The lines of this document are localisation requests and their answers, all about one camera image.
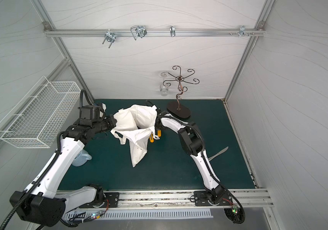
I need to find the short yellow utility knife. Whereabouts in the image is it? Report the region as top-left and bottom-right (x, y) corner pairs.
(149, 134), (154, 143)

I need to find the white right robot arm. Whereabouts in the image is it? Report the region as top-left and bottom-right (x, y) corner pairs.
(154, 108), (225, 205)

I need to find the white printed canvas tote bag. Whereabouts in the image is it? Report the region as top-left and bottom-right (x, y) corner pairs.
(111, 104), (160, 167)

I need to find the aluminium top rail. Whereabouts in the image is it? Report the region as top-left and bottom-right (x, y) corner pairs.
(44, 27), (266, 37)

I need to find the metal clamp far left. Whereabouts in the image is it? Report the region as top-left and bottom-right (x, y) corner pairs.
(102, 30), (116, 48)

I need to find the bronze scroll hanger stand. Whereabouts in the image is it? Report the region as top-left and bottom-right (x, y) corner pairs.
(163, 65), (200, 119)

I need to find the silver letter opener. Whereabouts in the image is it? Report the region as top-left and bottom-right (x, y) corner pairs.
(208, 147), (229, 161)

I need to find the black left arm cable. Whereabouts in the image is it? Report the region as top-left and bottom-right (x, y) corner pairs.
(0, 89), (94, 230)

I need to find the light blue plastic cup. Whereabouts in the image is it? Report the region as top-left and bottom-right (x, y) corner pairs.
(72, 149), (93, 167)

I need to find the metal clamp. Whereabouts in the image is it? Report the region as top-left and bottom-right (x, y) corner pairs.
(169, 25), (176, 37)
(102, 30), (116, 48)
(229, 25), (255, 37)
(130, 25), (147, 40)

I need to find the clear glass bottle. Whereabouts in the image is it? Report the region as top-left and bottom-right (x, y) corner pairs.
(159, 72), (168, 96)

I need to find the white wire basket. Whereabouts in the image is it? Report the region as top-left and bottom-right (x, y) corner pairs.
(0, 76), (81, 149)

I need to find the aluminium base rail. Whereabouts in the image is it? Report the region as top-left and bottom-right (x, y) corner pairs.
(104, 189), (274, 210)

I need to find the metal clamp right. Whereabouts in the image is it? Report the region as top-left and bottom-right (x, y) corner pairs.
(229, 25), (255, 37)

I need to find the green table mat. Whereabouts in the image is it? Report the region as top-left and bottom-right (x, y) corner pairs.
(59, 100), (255, 190)

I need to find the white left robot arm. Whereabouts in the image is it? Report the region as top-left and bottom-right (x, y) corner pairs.
(0, 103), (117, 230)

